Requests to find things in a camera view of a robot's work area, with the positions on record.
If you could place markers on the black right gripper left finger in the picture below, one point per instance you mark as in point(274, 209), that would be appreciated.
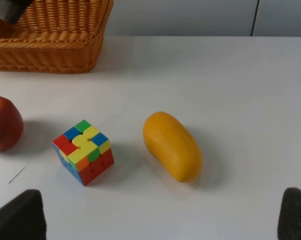
point(23, 217)

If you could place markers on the grey whiteboard eraser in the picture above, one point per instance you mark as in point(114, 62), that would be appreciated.
point(12, 10)

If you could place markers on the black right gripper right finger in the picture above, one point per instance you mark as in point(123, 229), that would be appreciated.
point(289, 221)

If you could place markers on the colourful puzzle cube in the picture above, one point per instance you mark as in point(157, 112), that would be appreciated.
point(84, 151)

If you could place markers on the red apple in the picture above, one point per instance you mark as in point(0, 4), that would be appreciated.
point(11, 124)

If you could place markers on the orange wicker basket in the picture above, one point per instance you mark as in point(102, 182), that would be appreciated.
point(55, 36)

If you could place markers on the yellow mango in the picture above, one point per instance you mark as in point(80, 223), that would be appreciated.
point(173, 146)

